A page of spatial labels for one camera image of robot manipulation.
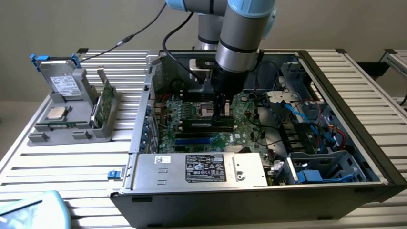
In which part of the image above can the thin black cable with connector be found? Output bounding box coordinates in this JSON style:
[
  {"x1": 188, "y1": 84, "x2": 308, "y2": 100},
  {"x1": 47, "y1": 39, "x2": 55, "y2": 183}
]
[{"x1": 79, "y1": 1, "x2": 168, "y2": 64}]

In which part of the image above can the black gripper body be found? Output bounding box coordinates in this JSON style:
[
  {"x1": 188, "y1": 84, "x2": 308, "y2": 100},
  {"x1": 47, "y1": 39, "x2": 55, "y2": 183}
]
[{"x1": 209, "y1": 67, "x2": 251, "y2": 96}]

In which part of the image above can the grey parts rack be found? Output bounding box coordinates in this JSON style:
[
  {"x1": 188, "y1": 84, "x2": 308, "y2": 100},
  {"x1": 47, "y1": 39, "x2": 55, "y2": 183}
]
[{"x1": 27, "y1": 67, "x2": 125, "y2": 147}]

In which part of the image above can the thick black cable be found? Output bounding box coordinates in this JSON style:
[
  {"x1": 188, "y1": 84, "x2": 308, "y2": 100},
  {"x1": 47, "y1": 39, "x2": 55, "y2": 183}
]
[{"x1": 161, "y1": 11, "x2": 204, "y2": 83}]

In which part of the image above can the slatted metal side table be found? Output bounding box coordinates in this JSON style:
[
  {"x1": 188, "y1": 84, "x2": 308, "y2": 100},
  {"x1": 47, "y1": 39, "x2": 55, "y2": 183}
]
[{"x1": 379, "y1": 49, "x2": 407, "y2": 72}]

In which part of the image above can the black expansion slot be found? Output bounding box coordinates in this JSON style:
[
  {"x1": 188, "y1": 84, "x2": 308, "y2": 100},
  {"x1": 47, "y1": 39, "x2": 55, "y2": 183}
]
[{"x1": 175, "y1": 133, "x2": 220, "y2": 139}]

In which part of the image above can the green graphics card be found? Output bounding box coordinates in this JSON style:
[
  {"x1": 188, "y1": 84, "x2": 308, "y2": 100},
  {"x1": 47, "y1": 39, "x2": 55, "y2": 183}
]
[{"x1": 89, "y1": 67, "x2": 117, "y2": 129}]

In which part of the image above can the CPU socket with metal frame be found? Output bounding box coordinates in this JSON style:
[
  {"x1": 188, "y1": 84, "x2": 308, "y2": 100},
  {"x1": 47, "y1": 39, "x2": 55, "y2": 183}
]
[{"x1": 192, "y1": 102, "x2": 232, "y2": 119}]

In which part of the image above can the green motherboard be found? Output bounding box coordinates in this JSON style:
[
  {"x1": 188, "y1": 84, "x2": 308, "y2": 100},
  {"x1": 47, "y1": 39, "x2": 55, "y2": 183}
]
[{"x1": 151, "y1": 90, "x2": 277, "y2": 163}]

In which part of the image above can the blue case latch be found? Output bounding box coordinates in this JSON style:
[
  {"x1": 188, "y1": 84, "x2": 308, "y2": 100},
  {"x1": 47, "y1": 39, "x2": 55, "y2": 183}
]
[{"x1": 107, "y1": 168, "x2": 124, "y2": 180}]

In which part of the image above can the black RAM slot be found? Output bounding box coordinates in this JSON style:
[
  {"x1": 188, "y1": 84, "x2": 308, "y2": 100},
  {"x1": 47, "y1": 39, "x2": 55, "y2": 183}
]
[{"x1": 181, "y1": 126, "x2": 235, "y2": 134}]

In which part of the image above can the grey disk bay blue latch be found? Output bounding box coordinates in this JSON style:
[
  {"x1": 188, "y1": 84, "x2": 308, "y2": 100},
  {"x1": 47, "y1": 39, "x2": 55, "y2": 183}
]
[{"x1": 285, "y1": 150, "x2": 368, "y2": 186}]

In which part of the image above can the light blue rounded object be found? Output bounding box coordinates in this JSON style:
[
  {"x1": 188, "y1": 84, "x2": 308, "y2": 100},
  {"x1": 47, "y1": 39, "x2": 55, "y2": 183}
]
[{"x1": 0, "y1": 190, "x2": 73, "y2": 229}]

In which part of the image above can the black open PC case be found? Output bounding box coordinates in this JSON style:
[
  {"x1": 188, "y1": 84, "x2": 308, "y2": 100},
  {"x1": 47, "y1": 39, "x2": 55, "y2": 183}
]
[{"x1": 108, "y1": 49, "x2": 407, "y2": 229}]

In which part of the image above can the red wire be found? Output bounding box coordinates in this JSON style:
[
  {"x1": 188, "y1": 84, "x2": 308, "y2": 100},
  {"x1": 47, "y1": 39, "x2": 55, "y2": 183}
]
[{"x1": 328, "y1": 123, "x2": 348, "y2": 144}]

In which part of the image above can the blue expansion slot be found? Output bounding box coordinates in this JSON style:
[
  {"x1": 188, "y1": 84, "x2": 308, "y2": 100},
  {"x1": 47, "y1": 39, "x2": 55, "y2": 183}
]
[{"x1": 173, "y1": 138, "x2": 213, "y2": 145}]

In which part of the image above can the silver power supply unit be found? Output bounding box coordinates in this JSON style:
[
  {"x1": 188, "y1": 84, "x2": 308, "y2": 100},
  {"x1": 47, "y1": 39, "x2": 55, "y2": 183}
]
[{"x1": 129, "y1": 152, "x2": 268, "y2": 189}]

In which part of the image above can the silver chipset heat sink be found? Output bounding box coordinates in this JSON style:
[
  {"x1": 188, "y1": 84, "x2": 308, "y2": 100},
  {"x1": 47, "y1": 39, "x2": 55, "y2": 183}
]
[{"x1": 224, "y1": 146, "x2": 252, "y2": 154}]

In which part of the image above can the hard disk in blue carrier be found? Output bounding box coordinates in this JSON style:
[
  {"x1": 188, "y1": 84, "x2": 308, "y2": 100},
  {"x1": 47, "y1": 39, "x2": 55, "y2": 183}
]
[{"x1": 28, "y1": 54, "x2": 83, "y2": 98}]

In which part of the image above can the blue flat wire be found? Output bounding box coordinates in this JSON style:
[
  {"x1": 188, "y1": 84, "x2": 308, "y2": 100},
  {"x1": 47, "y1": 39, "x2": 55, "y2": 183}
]
[{"x1": 276, "y1": 101, "x2": 335, "y2": 155}]

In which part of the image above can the grey metal drive cage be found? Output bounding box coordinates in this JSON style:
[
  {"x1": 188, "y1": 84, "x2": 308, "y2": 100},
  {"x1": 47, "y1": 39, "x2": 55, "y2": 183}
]
[{"x1": 279, "y1": 61, "x2": 325, "y2": 121}]

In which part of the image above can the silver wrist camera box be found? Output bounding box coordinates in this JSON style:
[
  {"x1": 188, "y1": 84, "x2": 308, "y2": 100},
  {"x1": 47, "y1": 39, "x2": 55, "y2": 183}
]
[{"x1": 188, "y1": 59, "x2": 217, "y2": 80}]

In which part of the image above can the silver CPU chip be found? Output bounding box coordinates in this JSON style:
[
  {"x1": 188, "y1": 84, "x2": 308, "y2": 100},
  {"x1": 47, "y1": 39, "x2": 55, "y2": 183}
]
[{"x1": 45, "y1": 106, "x2": 73, "y2": 120}]

